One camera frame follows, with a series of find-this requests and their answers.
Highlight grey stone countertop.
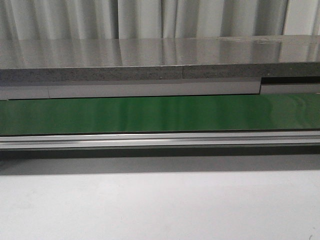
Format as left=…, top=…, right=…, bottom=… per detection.
left=0, top=35, right=320, bottom=86

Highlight grey cabinet panel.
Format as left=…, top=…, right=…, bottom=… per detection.
left=0, top=76, right=320, bottom=100

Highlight white curtain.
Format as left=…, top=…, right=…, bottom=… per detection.
left=0, top=0, right=320, bottom=40

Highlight aluminium conveyor frame rail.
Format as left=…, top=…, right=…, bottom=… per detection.
left=0, top=129, right=320, bottom=150

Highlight green conveyor belt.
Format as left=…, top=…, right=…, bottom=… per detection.
left=0, top=93, right=320, bottom=136

